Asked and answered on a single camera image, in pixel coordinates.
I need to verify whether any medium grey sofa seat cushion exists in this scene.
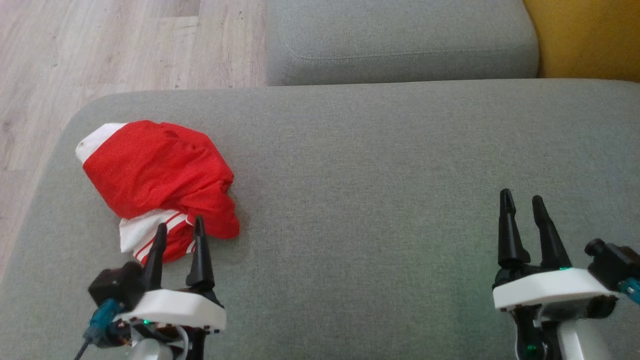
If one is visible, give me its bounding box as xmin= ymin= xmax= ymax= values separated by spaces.
xmin=265 ymin=0 xmax=540 ymax=87

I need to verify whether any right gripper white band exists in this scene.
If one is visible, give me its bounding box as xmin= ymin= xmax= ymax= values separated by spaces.
xmin=492 ymin=188 xmax=621 ymax=321

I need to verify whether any blue plug black cable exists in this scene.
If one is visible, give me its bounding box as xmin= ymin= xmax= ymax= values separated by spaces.
xmin=617 ymin=277 xmax=640 ymax=305
xmin=75 ymin=299 xmax=124 ymax=360

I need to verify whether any large grey sofa seat cushion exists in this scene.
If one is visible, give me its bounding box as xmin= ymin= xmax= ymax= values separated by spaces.
xmin=0 ymin=78 xmax=640 ymax=360

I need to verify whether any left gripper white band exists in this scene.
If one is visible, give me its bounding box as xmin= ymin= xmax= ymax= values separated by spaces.
xmin=114 ymin=216 xmax=227 ymax=333

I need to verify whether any wide yellow sofa backrest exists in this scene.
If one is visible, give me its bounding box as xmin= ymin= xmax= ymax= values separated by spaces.
xmin=522 ymin=0 xmax=640 ymax=83

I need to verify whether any red shorts white stripe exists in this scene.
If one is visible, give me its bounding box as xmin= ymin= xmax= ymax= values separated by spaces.
xmin=76 ymin=120 xmax=236 ymax=221

